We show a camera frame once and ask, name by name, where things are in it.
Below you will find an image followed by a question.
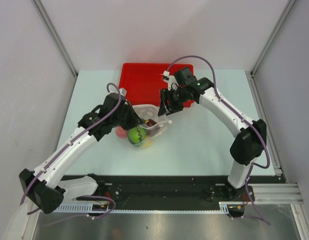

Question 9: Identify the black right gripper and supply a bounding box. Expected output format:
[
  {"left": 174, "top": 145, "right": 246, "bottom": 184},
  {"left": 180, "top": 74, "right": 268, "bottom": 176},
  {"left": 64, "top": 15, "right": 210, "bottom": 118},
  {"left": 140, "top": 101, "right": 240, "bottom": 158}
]
[{"left": 158, "top": 87, "right": 188, "bottom": 117}]

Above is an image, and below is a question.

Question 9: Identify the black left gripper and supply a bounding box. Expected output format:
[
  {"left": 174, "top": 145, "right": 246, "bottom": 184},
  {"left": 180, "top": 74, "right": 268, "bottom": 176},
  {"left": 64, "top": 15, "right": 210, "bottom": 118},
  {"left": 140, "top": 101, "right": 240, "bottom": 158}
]
[{"left": 111, "top": 101, "right": 144, "bottom": 131}]

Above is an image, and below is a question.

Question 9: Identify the green fake ball fruit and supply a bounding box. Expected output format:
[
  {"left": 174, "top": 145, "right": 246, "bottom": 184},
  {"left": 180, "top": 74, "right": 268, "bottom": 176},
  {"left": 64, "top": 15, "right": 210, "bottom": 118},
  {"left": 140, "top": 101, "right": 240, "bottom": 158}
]
[{"left": 127, "top": 126, "right": 148, "bottom": 145}]

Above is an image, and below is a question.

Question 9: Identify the clear zip top bag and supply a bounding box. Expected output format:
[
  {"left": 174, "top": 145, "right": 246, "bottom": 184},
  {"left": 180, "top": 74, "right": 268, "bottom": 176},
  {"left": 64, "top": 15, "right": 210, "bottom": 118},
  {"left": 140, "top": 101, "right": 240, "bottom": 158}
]
[{"left": 125, "top": 104, "right": 173, "bottom": 148}]

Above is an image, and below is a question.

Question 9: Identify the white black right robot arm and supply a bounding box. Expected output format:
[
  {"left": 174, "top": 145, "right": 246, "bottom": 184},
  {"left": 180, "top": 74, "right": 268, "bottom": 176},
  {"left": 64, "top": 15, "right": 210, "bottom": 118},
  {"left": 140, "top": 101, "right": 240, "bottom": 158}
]
[{"left": 158, "top": 67, "right": 267, "bottom": 201}]

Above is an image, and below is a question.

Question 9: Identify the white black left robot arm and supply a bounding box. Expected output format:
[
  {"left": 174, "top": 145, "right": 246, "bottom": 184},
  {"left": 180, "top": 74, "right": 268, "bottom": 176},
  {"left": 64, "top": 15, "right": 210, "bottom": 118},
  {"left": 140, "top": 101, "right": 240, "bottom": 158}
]
[{"left": 19, "top": 92, "right": 145, "bottom": 214}]

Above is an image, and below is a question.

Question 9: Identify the dark brown fake food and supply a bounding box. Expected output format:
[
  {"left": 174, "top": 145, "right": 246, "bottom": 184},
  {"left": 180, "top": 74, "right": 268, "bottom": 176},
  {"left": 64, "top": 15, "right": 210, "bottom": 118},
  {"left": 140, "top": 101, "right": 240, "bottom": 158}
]
[{"left": 145, "top": 119, "right": 158, "bottom": 127}]

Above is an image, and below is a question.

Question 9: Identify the red fake tomato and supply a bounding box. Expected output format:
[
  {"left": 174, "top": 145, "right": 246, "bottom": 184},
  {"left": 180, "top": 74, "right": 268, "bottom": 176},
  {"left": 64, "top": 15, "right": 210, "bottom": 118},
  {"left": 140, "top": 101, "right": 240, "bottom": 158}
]
[{"left": 115, "top": 126, "right": 127, "bottom": 139}]

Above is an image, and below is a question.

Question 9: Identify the yellow fake lemon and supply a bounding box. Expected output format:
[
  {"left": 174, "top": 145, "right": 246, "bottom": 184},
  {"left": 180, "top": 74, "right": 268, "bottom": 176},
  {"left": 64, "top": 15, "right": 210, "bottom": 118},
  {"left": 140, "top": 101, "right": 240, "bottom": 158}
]
[{"left": 142, "top": 140, "right": 153, "bottom": 149}]

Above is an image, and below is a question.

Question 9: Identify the red plastic tray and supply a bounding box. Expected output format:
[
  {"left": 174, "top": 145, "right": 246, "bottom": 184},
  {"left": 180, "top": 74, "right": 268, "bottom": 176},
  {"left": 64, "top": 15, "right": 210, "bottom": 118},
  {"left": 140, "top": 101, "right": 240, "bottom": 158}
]
[{"left": 119, "top": 63, "right": 194, "bottom": 107}]

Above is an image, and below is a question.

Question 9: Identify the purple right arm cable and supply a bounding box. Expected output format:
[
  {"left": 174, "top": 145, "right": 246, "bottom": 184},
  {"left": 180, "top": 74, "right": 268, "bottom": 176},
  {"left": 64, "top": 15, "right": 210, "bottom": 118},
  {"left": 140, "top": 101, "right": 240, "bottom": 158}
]
[{"left": 163, "top": 56, "right": 272, "bottom": 226}]

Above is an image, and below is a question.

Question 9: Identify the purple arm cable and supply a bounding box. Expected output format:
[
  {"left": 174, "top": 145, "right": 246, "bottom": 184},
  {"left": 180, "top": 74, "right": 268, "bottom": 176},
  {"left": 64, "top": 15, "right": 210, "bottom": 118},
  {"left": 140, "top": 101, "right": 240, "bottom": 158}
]
[
  {"left": 20, "top": 82, "right": 125, "bottom": 227},
  {"left": 163, "top": 56, "right": 272, "bottom": 226}
]

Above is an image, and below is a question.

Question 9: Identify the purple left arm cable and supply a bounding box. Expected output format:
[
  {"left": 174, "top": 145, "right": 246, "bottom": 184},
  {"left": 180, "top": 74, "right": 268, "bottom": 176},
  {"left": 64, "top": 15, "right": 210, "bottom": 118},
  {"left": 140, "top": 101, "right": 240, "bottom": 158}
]
[{"left": 20, "top": 82, "right": 125, "bottom": 227}]

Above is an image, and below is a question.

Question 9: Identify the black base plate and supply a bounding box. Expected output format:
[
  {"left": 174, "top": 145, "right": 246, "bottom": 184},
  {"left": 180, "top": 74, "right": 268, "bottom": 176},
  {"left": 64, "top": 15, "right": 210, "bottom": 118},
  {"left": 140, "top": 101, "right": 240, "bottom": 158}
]
[{"left": 76, "top": 174, "right": 257, "bottom": 218}]

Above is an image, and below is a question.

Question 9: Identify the white slotted cable duct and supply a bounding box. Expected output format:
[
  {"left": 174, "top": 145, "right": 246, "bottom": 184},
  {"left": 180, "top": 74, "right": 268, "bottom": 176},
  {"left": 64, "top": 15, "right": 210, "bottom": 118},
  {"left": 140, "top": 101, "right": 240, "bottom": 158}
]
[{"left": 54, "top": 203, "right": 229, "bottom": 215}]

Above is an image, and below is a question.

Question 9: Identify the aluminium frame post left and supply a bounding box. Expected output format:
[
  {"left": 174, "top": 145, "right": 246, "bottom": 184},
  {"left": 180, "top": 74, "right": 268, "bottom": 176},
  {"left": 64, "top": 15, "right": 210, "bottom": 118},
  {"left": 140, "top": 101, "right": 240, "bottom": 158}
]
[{"left": 31, "top": 0, "right": 79, "bottom": 80}]

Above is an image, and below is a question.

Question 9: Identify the aluminium frame post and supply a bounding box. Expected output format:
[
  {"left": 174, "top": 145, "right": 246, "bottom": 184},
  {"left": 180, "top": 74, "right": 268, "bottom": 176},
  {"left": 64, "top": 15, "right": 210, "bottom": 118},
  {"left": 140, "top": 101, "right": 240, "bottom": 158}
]
[
  {"left": 250, "top": 0, "right": 299, "bottom": 76},
  {"left": 31, "top": 0, "right": 79, "bottom": 80}
]

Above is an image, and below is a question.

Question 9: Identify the aluminium rail right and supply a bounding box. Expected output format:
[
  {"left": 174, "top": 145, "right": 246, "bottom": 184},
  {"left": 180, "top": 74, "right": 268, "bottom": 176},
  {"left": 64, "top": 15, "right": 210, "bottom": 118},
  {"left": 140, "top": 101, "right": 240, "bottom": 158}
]
[{"left": 245, "top": 71, "right": 309, "bottom": 240}]

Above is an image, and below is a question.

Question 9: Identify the aluminium frame post right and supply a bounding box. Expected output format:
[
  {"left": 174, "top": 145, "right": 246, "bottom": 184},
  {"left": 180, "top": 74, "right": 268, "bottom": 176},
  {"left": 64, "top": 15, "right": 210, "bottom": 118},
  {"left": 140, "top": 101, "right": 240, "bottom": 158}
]
[{"left": 250, "top": 0, "right": 299, "bottom": 76}]

